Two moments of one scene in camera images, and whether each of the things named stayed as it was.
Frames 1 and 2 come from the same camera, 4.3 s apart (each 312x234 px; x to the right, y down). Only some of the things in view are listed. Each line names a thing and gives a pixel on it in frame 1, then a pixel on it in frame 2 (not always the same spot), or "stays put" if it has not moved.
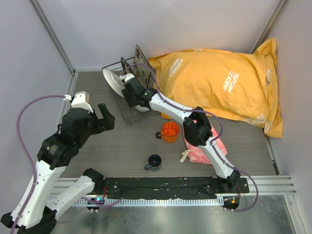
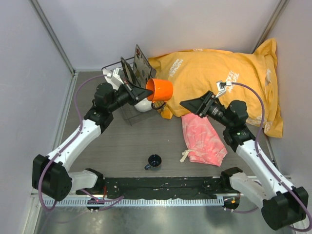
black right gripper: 127,96 -> 200,106
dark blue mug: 154,161 stays put
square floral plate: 143,72 stays put
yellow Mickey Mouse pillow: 238,87 stays put
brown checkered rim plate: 125,65 stays put
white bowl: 142,108 stays put
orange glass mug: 169,132 -> 163,90
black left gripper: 107,123 -> 135,93
